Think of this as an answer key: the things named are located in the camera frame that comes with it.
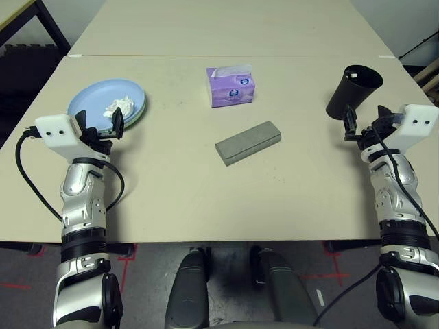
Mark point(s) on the black plastic cup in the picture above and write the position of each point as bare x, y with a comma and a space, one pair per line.
350, 96

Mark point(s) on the grey robot torso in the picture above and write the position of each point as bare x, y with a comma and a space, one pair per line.
240, 325

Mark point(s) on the blue plastic plate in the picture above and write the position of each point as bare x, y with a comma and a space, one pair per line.
99, 99

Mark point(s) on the green plastic plate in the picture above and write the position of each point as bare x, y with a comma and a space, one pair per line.
142, 114

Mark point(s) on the grey robot left leg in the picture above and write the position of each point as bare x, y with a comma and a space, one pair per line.
188, 291

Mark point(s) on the grey glasses case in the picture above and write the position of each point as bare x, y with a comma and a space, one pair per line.
248, 142

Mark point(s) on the grey robot leg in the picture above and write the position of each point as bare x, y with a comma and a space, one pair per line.
188, 291
288, 291

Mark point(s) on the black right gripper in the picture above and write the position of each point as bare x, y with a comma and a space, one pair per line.
372, 132

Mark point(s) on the white tissue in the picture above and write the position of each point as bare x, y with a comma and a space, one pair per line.
120, 106

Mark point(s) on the black foam floor mats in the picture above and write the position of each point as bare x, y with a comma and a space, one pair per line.
24, 75

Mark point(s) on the black beige chair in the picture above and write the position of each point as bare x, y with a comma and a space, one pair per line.
428, 79

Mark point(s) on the black table leg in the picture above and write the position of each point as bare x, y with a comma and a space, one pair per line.
353, 245
120, 249

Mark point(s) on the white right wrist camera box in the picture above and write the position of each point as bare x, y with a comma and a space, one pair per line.
411, 127

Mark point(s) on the grey robot right leg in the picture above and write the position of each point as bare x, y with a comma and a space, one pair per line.
288, 291

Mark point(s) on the yellow-topped black-framed side table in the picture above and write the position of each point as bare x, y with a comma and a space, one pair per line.
8, 13

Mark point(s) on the white tape strip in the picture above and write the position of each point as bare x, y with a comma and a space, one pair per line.
387, 56
73, 55

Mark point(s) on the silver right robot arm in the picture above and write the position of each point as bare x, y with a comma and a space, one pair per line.
401, 205

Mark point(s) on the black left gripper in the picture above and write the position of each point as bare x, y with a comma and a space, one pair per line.
99, 138

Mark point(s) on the purple tissue pack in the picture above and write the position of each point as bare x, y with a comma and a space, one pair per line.
229, 89

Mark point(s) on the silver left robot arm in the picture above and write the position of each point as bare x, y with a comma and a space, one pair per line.
82, 205

